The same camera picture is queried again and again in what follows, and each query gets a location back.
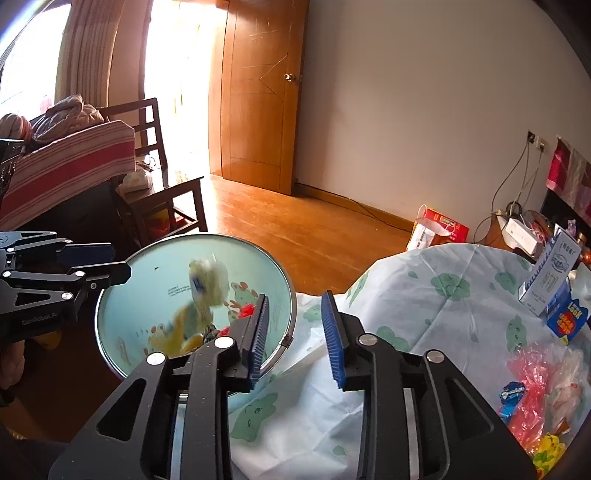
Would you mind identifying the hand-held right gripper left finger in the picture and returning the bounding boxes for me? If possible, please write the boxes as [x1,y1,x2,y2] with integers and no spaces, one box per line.
[48,293,271,480]

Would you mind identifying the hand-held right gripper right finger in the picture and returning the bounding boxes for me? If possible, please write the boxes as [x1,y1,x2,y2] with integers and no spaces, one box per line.
[322,291,539,480]

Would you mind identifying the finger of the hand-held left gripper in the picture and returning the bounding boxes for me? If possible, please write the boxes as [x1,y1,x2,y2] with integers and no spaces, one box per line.
[6,261,133,319]
[6,230,117,269]

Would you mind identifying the mint giraffe print trash bin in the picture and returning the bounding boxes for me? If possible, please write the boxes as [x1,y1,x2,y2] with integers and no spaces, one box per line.
[93,234,297,407]

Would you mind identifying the pale plastic bag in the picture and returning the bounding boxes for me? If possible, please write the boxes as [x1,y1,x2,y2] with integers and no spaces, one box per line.
[187,258,229,319]

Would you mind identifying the yellow sponge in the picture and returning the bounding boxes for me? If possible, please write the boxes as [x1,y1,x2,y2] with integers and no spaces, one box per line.
[150,305,204,356]

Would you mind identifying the clear plastic bag red print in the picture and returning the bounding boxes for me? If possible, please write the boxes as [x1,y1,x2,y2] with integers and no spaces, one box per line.
[507,345,557,432]

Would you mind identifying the red snack wrapper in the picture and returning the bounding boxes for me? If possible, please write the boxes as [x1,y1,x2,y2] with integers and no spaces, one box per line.
[508,415,543,455]

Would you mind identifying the person's left hand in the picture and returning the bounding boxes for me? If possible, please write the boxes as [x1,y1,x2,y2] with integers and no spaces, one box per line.
[0,344,25,393]

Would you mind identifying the red yellow bag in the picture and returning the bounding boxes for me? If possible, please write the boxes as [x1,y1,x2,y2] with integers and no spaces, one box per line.
[145,210,197,243]

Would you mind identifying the dark wooden chair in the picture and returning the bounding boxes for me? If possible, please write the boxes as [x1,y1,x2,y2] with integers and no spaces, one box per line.
[95,97,208,250]

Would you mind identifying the tissue pack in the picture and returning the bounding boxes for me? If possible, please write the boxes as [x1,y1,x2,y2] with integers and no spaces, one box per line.
[115,168,154,192]

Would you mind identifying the red white striped cloth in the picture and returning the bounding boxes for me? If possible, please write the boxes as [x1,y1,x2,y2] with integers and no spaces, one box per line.
[0,121,136,229]

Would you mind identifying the cloud print tablecloth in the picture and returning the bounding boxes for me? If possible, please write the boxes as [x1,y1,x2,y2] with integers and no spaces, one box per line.
[226,242,591,480]

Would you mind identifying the white paper bag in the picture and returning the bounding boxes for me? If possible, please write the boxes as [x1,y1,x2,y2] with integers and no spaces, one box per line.
[406,205,451,252]

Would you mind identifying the pink padded jacket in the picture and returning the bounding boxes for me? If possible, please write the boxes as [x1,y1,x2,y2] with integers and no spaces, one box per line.
[0,95,106,148]

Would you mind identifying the white and red shopping bags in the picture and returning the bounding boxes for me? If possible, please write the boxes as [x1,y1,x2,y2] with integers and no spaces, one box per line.
[422,208,471,243]

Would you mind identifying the beige curtain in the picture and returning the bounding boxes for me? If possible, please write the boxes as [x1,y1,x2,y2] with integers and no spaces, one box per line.
[55,0,155,109]

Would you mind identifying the white box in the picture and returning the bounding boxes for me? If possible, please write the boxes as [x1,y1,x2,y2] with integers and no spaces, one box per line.
[505,217,548,257]

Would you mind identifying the wooden door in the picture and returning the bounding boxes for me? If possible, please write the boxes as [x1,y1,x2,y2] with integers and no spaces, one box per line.
[208,0,309,197]

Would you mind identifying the tall white milk carton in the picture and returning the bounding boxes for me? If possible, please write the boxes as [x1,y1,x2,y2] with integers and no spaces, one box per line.
[518,224,581,317]

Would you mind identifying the white translucent plastic bag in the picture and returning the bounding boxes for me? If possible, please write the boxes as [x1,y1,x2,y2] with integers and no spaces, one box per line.
[549,348,587,432]

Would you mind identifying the blue white milk carton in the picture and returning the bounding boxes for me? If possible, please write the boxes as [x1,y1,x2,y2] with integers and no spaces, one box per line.
[546,281,591,346]

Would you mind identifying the yellow crinkled wrapper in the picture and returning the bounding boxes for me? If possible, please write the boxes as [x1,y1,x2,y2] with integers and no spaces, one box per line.
[532,434,568,469]

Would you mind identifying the black television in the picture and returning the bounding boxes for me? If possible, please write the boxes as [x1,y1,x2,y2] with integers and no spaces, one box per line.
[540,189,591,232]

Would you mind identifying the red hanging cloth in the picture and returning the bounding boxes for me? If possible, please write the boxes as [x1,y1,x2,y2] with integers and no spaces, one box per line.
[546,136,591,208]

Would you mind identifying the black cable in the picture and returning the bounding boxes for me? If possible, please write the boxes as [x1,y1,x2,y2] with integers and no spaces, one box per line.
[475,143,532,241]

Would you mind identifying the white cable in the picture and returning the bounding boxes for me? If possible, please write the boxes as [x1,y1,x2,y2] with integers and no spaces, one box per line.
[512,148,543,217]

